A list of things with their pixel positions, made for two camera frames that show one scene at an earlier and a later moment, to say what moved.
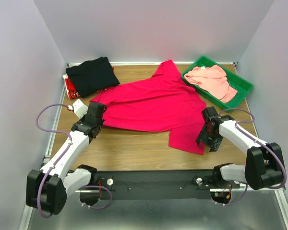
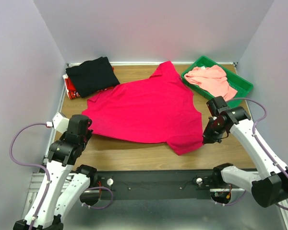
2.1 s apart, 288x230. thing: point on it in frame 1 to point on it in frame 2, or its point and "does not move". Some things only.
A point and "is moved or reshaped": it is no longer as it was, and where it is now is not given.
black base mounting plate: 162,185 does not move
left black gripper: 102,121 to 89,134
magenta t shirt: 162,103 is moved or reshaped
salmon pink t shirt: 213,80 does not move
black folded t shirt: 93,75 does not move
